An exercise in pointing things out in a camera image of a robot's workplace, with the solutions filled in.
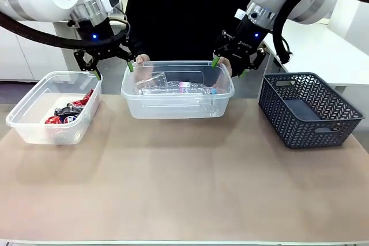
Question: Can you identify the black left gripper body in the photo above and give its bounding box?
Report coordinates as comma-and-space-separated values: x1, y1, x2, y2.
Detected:
75, 17, 129, 56

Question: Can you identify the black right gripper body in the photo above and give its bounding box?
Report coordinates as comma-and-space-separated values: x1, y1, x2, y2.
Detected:
227, 17, 272, 60

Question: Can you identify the clear plastic container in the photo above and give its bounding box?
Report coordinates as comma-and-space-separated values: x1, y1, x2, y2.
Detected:
121, 60, 236, 120
5, 70, 103, 145

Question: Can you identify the dark grey plastic basket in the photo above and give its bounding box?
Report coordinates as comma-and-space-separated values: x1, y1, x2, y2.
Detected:
258, 72, 366, 150

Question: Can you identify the person's right hand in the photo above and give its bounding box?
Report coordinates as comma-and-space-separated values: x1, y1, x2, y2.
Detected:
134, 54, 152, 67

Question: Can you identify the person's left hand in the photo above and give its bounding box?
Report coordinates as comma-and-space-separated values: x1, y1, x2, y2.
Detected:
217, 56, 234, 78

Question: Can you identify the red crushed can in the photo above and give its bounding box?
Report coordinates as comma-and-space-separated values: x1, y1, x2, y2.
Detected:
44, 115, 63, 125
81, 89, 95, 105

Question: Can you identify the clear plastic cup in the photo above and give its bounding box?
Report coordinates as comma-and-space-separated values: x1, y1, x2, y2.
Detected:
148, 71, 168, 86

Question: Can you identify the person's black-clothed torso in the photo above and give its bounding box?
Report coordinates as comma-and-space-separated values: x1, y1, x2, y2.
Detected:
123, 0, 253, 63

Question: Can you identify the crushed bottle with pink label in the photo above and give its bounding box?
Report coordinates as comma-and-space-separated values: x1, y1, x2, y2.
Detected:
133, 80, 220, 96

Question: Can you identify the white cabinet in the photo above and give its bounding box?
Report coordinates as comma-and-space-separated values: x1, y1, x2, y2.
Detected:
0, 20, 80, 82

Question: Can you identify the blue white crushed can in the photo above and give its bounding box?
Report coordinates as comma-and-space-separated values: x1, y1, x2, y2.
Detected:
61, 113, 79, 124

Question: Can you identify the white desk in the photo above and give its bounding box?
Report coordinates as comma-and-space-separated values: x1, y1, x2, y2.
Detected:
261, 22, 369, 92

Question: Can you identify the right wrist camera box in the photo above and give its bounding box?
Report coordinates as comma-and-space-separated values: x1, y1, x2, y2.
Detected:
234, 8, 247, 22

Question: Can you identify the black right arm cable sleeve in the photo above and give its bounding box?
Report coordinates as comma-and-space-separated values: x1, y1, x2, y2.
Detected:
272, 0, 369, 66

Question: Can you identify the black arm cable sleeve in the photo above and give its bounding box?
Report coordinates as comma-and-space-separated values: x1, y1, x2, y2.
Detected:
0, 12, 131, 52
272, 0, 369, 66

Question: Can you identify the black left arm cable sleeve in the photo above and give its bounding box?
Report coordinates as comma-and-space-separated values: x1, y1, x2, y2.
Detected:
0, 12, 131, 52

